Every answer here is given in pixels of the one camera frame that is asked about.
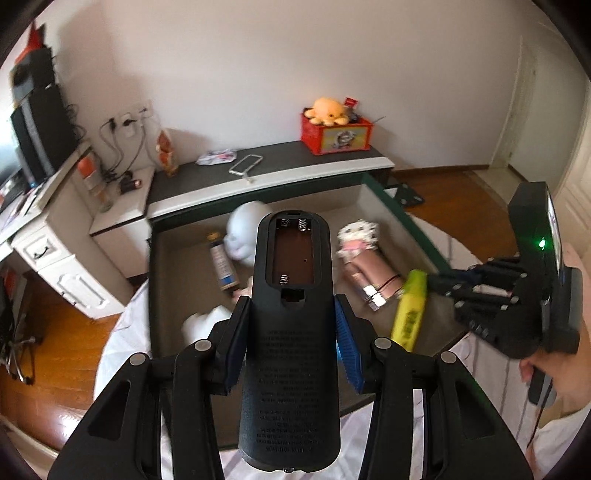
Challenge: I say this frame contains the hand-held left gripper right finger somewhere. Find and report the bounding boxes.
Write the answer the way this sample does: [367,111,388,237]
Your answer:
[333,293,535,480]

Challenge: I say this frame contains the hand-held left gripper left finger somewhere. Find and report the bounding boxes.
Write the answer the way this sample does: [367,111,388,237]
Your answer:
[48,295,253,480]

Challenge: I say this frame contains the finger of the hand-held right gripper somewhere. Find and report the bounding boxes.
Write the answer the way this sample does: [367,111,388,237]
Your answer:
[427,256,530,297]
[454,291,544,359]

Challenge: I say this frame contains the black remote control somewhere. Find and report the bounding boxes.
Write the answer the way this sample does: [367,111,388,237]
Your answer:
[238,209,343,473]

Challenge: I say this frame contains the yellow highlighter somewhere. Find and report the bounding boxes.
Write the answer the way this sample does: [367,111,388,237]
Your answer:
[390,270,430,353]

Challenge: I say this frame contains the rose gold cylinder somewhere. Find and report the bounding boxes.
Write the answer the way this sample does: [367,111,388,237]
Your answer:
[346,256,402,311]

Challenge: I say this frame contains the black gold labelled tube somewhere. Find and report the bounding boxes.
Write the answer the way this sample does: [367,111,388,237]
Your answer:
[206,233,239,293]

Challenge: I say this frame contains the pink box with dark rim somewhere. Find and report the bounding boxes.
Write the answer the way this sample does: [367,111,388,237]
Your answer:
[147,182,456,452]

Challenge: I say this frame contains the white round toy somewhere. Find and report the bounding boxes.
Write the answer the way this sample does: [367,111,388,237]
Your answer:
[225,202,269,267]

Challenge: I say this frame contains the person's right hand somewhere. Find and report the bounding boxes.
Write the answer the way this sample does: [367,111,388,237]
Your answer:
[518,351,591,417]

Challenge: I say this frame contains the white striped quilt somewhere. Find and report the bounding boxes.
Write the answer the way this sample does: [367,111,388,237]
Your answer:
[95,217,555,480]

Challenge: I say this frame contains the white door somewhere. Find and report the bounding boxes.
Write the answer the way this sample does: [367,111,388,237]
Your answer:
[489,37,541,175]

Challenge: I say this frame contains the black floor scale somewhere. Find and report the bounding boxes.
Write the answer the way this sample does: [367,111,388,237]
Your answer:
[392,183,426,209]

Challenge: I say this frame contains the white low side table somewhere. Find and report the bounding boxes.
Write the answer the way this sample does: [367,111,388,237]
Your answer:
[89,166,156,280]

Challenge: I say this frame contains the white desk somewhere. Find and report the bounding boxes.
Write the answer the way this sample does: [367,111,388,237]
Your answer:
[0,143,136,322]

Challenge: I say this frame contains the black white low cabinet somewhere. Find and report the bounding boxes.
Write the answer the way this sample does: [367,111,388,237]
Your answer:
[147,141,396,221]

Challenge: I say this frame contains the patterned white packet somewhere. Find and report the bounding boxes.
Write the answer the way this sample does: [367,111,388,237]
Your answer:
[196,148,239,166]

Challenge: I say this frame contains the red toy box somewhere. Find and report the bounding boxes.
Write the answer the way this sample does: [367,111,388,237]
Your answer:
[300,113,374,156]

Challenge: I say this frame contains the orange snack packet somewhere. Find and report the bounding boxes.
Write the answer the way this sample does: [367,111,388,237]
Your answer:
[154,129,182,179]

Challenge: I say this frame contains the black office chair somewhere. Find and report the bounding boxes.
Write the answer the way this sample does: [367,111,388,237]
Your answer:
[0,272,43,387]

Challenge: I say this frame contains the orange cap water bottle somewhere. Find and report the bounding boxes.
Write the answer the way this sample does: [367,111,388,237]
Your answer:
[76,154,114,213]

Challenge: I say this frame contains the orange plush octopus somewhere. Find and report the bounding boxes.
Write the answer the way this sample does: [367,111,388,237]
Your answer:
[307,96,350,127]

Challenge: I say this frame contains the scattered papers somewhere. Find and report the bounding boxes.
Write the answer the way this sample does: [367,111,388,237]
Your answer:
[0,179,48,223]

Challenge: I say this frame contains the black computer tower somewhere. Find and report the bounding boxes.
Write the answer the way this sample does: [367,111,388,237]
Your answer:
[10,83,77,186]

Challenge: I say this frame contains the black cardboard box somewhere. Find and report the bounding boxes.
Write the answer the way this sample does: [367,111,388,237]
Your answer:
[10,48,59,103]

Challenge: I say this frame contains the red black box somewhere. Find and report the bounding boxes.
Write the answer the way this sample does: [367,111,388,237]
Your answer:
[11,21,49,68]

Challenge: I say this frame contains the clear phone bumper frame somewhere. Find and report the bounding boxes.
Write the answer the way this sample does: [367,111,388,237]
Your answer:
[228,154,265,177]

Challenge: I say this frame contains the black power cable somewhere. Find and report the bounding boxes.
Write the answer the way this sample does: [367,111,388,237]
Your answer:
[99,120,149,179]

